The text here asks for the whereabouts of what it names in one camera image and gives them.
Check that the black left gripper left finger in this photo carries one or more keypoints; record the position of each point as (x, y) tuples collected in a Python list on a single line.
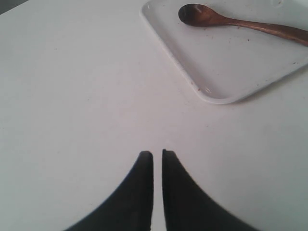
[(130, 206)]

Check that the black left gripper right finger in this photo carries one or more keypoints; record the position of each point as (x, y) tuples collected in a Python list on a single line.
[(187, 207)]

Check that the brown wooden spoon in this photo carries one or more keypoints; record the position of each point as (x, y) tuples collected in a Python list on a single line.
[(198, 15)]

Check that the white rectangular tray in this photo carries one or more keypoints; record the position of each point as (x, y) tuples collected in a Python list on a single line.
[(224, 64)]

